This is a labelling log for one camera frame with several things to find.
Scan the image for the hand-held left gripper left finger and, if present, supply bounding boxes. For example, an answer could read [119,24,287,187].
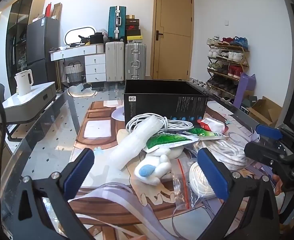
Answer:
[5,148,95,240]

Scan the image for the white suitcase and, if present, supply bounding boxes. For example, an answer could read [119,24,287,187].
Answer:
[105,41,125,82]

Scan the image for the flat cardboard piece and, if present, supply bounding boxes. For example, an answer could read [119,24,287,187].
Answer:
[52,3,63,21]

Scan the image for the wooden shoe rack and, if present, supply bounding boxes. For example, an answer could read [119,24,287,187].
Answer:
[206,36,250,101]

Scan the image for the oval mirror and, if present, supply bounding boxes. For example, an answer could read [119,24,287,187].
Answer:
[64,25,95,47]

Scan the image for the grey white side table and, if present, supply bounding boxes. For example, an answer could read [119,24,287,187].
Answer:
[0,81,57,124]

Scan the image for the clear plastic strip bundle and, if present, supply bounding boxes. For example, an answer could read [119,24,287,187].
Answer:
[67,182,169,240]

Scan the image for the red and white packet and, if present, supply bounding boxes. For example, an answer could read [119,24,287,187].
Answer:
[197,117,226,133]

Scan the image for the green plastic packet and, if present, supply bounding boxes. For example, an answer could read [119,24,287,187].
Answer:
[144,133,189,153]
[187,127,228,140]

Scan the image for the person's right hand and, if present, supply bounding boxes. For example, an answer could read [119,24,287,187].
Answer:
[273,174,285,196]

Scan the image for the bubble wrap roll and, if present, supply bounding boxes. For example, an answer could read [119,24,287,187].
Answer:
[109,116,165,171]

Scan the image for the white coiled cable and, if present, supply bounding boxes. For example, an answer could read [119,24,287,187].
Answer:
[125,113,195,133]

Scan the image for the wooden door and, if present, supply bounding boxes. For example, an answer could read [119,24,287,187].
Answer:
[152,0,195,81]

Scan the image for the brown cardboard box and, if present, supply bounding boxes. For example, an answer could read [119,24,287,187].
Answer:
[246,96,283,127]

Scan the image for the shoe rack with shoes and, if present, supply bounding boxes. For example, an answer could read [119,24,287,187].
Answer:
[206,36,249,98]

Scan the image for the white electric kettle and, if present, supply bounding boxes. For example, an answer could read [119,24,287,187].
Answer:
[14,69,35,97]

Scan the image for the printed table mat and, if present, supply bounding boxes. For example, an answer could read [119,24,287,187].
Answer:
[68,99,287,240]

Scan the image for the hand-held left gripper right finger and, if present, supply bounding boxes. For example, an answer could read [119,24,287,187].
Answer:
[197,148,281,240]

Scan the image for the white knitted cloth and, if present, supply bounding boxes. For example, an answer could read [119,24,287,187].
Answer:
[194,138,248,168]

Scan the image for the teal suitcase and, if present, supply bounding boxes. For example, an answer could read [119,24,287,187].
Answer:
[108,6,127,42]

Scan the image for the dark glass cabinet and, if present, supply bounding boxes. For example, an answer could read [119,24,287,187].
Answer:
[6,0,47,96]

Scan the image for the white sneakers pair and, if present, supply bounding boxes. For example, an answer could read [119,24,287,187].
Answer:
[188,77,209,90]

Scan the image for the white vanity desk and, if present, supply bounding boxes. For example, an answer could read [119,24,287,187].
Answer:
[49,44,107,83]

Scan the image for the clear zip bag white rope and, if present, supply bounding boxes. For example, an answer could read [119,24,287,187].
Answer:
[172,158,219,210]

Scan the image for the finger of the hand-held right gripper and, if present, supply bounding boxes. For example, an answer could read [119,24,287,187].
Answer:
[256,124,284,141]
[244,141,287,167]

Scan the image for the silver suitcase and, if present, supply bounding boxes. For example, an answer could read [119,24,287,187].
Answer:
[124,43,147,81]

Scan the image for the white plush toy blue ear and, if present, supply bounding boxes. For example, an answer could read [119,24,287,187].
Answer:
[134,147,185,186]

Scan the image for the dark grey fridge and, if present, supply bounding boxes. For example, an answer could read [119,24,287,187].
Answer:
[26,17,60,85]

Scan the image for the black cardboard box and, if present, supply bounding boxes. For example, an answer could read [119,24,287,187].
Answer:
[123,79,209,128]

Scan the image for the wicker basket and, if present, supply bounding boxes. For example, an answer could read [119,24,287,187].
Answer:
[64,62,85,83]

